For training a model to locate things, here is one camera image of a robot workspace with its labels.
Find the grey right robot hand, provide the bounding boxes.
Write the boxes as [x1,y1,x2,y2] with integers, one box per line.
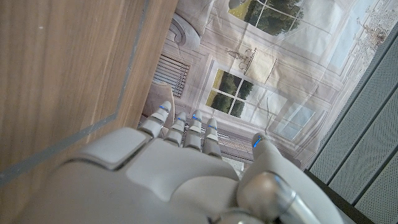
[12,100,346,224]

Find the printed window backdrop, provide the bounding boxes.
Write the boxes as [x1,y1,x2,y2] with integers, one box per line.
[138,0,398,170]

